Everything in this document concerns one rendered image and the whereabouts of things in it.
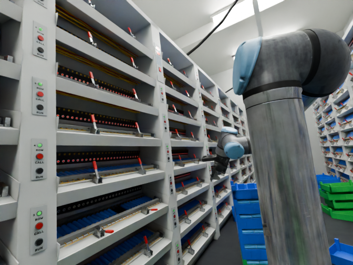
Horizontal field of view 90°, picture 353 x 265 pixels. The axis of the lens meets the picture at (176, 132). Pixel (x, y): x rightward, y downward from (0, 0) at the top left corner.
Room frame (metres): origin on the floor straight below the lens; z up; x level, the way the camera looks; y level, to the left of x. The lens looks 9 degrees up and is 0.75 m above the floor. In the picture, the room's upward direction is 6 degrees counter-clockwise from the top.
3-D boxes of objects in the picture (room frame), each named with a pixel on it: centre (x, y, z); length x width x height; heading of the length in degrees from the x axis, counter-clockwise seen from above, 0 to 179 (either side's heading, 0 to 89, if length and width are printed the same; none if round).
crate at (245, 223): (1.14, -0.46, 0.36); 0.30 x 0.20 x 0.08; 77
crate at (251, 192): (1.14, -0.46, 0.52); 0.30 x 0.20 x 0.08; 77
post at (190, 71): (1.79, -0.19, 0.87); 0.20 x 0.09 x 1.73; 60
